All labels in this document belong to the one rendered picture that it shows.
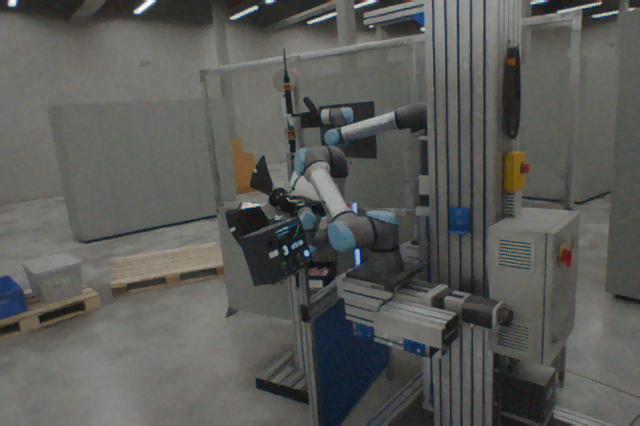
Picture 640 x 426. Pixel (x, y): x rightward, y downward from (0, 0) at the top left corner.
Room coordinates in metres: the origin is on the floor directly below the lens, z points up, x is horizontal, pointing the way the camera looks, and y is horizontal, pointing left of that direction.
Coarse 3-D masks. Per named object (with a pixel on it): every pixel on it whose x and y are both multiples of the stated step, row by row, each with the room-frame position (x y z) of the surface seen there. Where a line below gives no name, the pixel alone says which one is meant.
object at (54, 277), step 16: (48, 256) 4.42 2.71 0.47; (64, 256) 4.37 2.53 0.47; (32, 272) 3.91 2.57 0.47; (48, 272) 3.95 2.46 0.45; (64, 272) 4.05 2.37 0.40; (80, 272) 4.14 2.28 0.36; (32, 288) 4.24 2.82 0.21; (48, 288) 3.95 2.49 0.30; (64, 288) 4.04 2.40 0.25; (80, 288) 4.14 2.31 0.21
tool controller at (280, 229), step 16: (288, 224) 1.72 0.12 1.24; (240, 240) 1.63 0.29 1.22; (256, 240) 1.59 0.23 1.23; (272, 240) 1.60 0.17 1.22; (288, 240) 1.69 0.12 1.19; (304, 240) 1.77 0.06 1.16; (256, 256) 1.59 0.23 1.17; (272, 256) 1.58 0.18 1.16; (288, 256) 1.66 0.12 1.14; (304, 256) 1.73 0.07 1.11; (256, 272) 1.60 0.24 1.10; (272, 272) 1.56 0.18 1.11; (288, 272) 1.62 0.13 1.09
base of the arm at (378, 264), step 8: (392, 248) 1.66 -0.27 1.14; (368, 256) 1.71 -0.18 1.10; (376, 256) 1.66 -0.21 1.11; (384, 256) 1.65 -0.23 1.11; (392, 256) 1.65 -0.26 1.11; (400, 256) 1.68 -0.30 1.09; (368, 264) 1.68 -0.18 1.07; (376, 264) 1.65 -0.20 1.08; (384, 264) 1.64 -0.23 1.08; (392, 264) 1.64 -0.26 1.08; (400, 264) 1.66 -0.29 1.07; (368, 272) 1.68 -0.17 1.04; (376, 272) 1.65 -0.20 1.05; (384, 272) 1.64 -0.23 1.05; (392, 272) 1.64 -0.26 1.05; (400, 272) 1.65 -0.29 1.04
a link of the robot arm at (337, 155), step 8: (336, 152) 1.97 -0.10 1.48; (336, 160) 1.96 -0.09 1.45; (344, 160) 1.99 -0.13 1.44; (336, 168) 1.97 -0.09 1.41; (344, 168) 1.99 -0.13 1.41; (336, 176) 2.00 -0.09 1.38; (344, 176) 2.01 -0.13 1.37; (336, 184) 2.02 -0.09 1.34; (344, 184) 2.04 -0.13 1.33; (344, 192) 2.06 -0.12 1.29; (328, 216) 2.08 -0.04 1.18; (328, 224) 2.09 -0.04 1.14; (328, 240) 2.08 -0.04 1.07
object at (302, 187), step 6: (294, 174) 2.93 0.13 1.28; (294, 180) 2.90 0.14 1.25; (300, 180) 2.88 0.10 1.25; (300, 186) 2.85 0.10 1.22; (306, 186) 2.82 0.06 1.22; (312, 186) 2.80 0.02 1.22; (294, 192) 2.84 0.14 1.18; (300, 192) 2.82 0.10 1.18; (306, 192) 2.79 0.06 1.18; (312, 192) 2.77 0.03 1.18; (312, 198) 2.74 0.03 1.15; (318, 198) 2.72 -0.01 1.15
